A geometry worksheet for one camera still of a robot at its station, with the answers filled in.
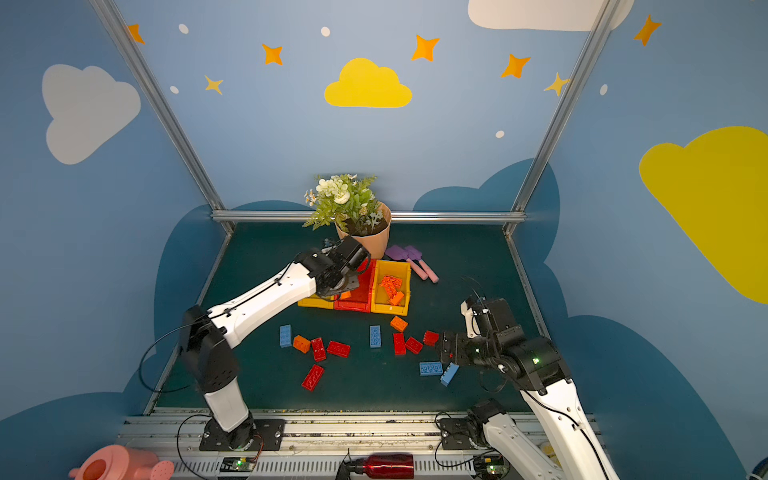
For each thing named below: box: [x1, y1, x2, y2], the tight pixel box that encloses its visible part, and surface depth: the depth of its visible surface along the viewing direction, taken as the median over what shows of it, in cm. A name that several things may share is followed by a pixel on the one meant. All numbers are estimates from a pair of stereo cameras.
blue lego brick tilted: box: [440, 362, 460, 387], surface depth 84 cm
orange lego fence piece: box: [380, 275, 403, 300], surface depth 103 cm
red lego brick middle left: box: [327, 340, 351, 358], surface depth 90 cm
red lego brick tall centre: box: [393, 332, 406, 356], surface depth 90 cm
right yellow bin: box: [370, 259, 412, 316], surface depth 99 cm
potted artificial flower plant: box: [302, 174, 392, 259], surface depth 93 cm
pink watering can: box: [69, 444, 175, 480], surface depth 62 cm
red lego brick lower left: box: [301, 364, 325, 392], surface depth 84 cm
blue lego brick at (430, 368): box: [419, 362, 443, 376], surface depth 86 cm
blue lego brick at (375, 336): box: [369, 325, 381, 348], surface depth 93 cm
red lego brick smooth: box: [423, 330, 441, 347], surface depth 92 cm
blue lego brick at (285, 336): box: [279, 324, 292, 348], surface depth 90 cm
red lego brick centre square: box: [404, 336, 424, 354], surface depth 90 cm
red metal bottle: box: [353, 452, 414, 479], surface depth 69 cm
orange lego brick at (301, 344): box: [293, 335, 311, 354], surface depth 90 cm
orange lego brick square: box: [390, 315, 409, 332], surface depth 95 cm
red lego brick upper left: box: [311, 337, 327, 362], surface depth 90 cm
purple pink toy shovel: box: [385, 245, 429, 281], surface depth 113 cm
